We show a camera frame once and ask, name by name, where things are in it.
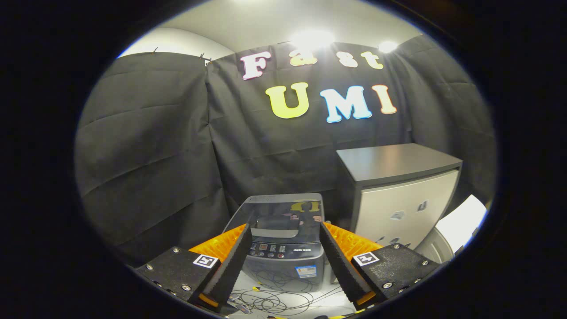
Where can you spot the black backdrop cloth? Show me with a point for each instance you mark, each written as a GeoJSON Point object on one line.
{"type": "Point", "coordinates": [155, 155]}

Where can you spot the grey cabinet with pale door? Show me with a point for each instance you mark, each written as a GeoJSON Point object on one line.
{"type": "Point", "coordinates": [398, 164]}

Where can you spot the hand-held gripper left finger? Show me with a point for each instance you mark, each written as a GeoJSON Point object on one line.
{"type": "Point", "coordinates": [230, 261]}

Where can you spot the ceiling light panel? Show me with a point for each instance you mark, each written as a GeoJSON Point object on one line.
{"type": "Point", "coordinates": [312, 40]}
{"type": "Point", "coordinates": [387, 46]}

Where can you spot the grey washing machine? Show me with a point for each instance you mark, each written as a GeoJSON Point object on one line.
{"type": "Point", "coordinates": [283, 266]}

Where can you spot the white flat board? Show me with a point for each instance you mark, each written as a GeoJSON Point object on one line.
{"type": "Point", "coordinates": [463, 221]}

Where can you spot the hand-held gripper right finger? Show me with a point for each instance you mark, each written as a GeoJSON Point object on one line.
{"type": "Point", "coordinates": [339, 261]}

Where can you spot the dark washing machine lid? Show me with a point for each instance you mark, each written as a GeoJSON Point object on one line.
{"type": "Point", "coordinates": [283, 212]}

